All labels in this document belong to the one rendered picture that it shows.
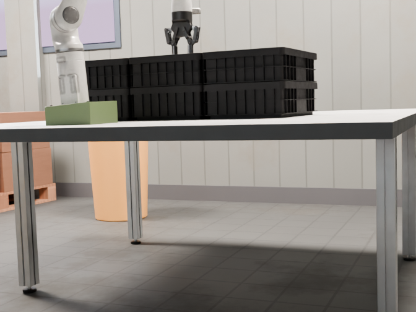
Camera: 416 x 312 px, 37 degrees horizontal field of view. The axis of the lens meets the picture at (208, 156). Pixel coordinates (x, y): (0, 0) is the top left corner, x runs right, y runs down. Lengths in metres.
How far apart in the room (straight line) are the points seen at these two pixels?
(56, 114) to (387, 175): 1.08
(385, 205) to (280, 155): 2.64
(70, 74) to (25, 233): 0.83
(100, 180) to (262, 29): 1.63
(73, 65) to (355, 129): 1.00
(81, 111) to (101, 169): 2.15
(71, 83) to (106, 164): 2.08
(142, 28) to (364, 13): 1.72
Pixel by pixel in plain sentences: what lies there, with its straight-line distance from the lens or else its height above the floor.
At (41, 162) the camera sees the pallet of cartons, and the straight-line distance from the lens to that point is 5.22.
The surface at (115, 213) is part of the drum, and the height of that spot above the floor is 0.06.
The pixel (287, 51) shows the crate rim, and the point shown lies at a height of 0.92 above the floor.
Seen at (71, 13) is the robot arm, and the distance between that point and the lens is 2.13.
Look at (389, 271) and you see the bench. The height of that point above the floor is 0.20.
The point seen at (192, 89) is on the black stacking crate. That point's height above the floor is 0.81.
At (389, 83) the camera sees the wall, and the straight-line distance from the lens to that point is 4.53.
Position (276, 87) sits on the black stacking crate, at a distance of 2.08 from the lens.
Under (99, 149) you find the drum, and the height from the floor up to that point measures 0.48.
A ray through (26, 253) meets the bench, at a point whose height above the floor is 0.17.
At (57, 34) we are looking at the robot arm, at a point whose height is 1.00.
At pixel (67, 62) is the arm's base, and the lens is 2.12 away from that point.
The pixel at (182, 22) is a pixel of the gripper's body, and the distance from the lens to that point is 2.32.
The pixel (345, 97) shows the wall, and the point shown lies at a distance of 4.57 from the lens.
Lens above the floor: 0.76
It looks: 5 degrees down
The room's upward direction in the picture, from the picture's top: 2 degrees counter-clockwise
